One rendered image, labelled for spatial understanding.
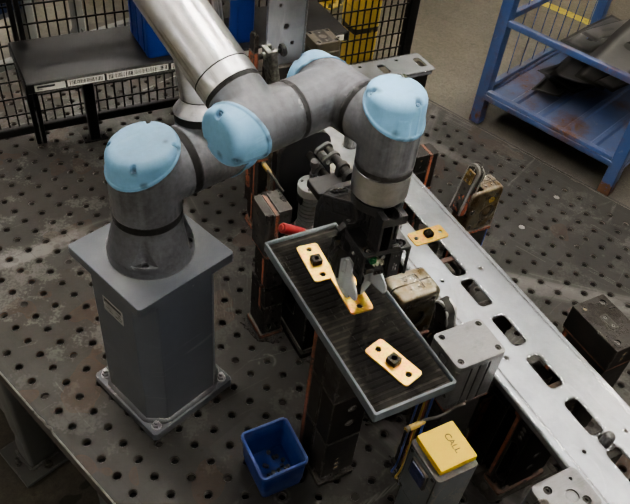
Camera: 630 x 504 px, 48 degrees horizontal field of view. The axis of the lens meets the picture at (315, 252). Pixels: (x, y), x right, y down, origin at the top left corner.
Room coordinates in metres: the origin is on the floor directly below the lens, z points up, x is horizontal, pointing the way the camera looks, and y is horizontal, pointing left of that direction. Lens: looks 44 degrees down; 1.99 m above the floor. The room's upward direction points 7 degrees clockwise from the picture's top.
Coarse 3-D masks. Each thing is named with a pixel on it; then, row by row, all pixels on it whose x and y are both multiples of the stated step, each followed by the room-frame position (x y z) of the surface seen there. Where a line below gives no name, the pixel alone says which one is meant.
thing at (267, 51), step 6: (264, 48) 1.42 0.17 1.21; (270, 48) 1.43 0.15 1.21; (276, 48) 1.43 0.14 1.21; (282, 48) 1.43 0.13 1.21; (264, 54) 1.41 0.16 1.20; (270, 54) 1.40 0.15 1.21; (276, 54) 1.41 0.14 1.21; (282, 54) 1.43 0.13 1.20; (264, 60) 1.42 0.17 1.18; (270, 60) 1.40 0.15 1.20; (276, 60) 1.41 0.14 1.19; (264, 66) 1.43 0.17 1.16; (270, 66) 1.40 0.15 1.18; (276, 66) 1.41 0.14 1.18; (270, 72) 1.40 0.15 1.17; (276, 72) 1.41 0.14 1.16; (270, 78) 1.41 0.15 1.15; (276, 78) 1.41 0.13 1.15
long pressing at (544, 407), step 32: (352, 160) 1.34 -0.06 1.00; (416, 192) 1.25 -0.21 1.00; (448, 224) 1.16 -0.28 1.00; (416, 256) 1.05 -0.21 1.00; (480, 256) 1.07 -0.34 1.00; (448, 288) 0.97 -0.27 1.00; (480, 288) 0.98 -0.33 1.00; (512, 288) 0.99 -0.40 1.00; (512, 320) 0.90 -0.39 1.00; (544, 320) 0.91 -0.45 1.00; (512, 352) 0.83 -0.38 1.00; (544, 352) 0.84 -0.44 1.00; (576, 352) 0.85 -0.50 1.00; (512, 384) 0.76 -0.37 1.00; (544, 384) 0.76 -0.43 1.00; (576, 384) 0.77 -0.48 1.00; (608, 384) 0.78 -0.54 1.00; (544, 416) 0.70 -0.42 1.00; (608, 416) 0.71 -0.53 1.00; (576, 448) 0.64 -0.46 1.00; (608, 448) 0.65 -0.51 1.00; (608, 480) 0.59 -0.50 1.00
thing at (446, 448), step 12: (432, 432) 0.54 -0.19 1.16; (444, 432) 0.54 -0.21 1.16; (456, 432) 0.54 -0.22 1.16; (420, 444) 0.52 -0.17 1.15; (432, 444) 0.52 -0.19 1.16; (444, 444) 0.52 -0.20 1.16; (456, 444) 0.52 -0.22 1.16; (468, 444) 0.52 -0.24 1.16; (432, 456) 0.50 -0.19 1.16; (444, 456) 0.50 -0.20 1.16; (456, 456) 0.50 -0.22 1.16; (468, 456) 0.51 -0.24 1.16; (444, 468) 0.48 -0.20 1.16
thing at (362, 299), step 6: (336, 282) 0.76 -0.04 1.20; (336, 288) 0.74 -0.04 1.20; (342, 294) 0.73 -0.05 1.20; (360, 294) 0.74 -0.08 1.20; (348, 300) 0.72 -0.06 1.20; (360, 300) 0.72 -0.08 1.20; (366, 300) 0.73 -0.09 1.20; (348, 306) 0.71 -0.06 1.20; (354, 306) 0.71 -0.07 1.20; (366, 306) 0.71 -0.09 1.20; (372, 306) 0.72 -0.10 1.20; (354, 312) 0.70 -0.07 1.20; (360, 312) 0.70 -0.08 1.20
